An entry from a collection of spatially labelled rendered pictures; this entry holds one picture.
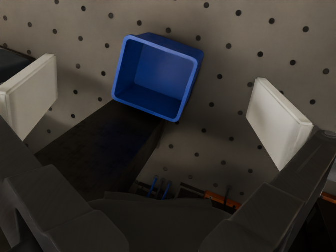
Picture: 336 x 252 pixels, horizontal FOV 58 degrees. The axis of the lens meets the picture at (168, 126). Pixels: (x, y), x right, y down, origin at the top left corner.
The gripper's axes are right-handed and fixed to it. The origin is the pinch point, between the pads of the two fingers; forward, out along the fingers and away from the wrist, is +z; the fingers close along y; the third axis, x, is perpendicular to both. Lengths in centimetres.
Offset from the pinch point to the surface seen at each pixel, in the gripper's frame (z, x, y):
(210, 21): 30.9, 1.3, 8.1
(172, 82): 31.4, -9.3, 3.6
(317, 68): 26.0, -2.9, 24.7
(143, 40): 24.2, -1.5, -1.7
